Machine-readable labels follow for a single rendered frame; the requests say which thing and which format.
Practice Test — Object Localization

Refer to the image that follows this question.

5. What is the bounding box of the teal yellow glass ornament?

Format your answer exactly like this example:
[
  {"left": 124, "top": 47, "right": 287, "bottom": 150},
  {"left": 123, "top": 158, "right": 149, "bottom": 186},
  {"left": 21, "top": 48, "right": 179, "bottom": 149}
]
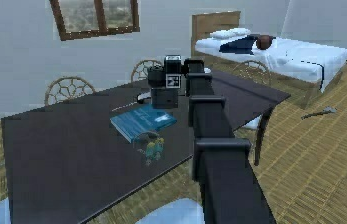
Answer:
[{"left": 132, "top": 130, "right": 166, "bottom": 167}]

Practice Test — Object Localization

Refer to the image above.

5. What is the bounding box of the blue book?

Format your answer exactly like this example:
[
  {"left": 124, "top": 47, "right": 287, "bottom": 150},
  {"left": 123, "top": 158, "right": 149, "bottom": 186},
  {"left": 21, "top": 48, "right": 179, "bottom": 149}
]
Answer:
[{"left": 109, "top": 103, "right": 178, "bottom": 144}]

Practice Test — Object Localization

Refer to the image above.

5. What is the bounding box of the brown ball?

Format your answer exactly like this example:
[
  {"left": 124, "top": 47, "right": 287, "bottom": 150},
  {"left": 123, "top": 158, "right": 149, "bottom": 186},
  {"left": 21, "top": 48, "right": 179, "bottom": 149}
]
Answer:
[{"left": 255, "top": 33, "right": 276, "bottom": 51}]

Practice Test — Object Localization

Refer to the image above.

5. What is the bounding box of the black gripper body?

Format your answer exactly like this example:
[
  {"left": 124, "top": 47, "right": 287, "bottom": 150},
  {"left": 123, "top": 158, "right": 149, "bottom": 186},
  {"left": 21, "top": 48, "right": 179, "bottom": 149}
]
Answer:
[{"left": 147, "top": 64, "right": 180, "bottom": 110}]

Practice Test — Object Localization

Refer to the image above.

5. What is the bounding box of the wicker back chair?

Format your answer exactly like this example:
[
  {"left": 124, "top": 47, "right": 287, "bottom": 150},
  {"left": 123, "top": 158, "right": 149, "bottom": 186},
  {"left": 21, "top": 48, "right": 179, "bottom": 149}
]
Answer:
[
  {"left": 230, "top": 59, "right": 273, "bottom": 132},
  {"left": 43, "top": 75, "right": 97, "bottom": 107},
  {"left": 130, "top": 58, "right": 164, "bottom": 83}
]

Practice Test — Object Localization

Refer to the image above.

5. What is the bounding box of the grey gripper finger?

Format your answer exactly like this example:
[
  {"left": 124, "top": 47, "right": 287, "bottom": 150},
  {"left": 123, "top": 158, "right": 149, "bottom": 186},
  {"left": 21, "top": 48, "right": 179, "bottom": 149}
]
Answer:
[
  {"left": 136, "top": 92, "right": 153, "bottom": 102},
  {"left": 111, "top": 101, "right": 139, "bottom": 113}
]

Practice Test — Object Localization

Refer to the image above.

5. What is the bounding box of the white pillow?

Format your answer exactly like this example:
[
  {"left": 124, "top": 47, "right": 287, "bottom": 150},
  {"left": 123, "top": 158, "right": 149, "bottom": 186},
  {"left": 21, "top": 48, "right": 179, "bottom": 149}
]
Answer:
[{"left": 209, "top": 27, "right": 252, "bottom": 41}]

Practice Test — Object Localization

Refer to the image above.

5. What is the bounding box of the wooden bed white sheet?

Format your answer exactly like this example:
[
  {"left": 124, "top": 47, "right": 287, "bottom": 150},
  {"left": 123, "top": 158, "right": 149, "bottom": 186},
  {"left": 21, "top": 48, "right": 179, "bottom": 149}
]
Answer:
[{"left": 190, "top": 10, "right": 347, "bottom": 110}]

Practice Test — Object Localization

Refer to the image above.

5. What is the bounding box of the brown framed window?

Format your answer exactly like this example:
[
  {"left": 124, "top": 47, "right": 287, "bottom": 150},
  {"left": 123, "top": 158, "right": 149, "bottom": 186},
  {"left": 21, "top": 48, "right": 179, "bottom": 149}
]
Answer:
[{"left": 48, "top": 0, "right": 141, "bottom": 42}]

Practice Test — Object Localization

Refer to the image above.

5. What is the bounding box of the dark blue cloth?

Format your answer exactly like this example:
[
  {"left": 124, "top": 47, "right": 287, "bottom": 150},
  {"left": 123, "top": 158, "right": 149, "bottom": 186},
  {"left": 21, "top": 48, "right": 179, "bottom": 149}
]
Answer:
[{"left": 218, "top": 34, "right": 259, "bottom": 56}]

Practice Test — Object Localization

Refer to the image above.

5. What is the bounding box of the black dining table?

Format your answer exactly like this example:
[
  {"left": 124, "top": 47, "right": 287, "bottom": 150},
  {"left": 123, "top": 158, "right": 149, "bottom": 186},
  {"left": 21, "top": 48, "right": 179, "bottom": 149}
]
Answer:
[{"left": 0, "top": 69, "right": 292, "bottom": 224}]

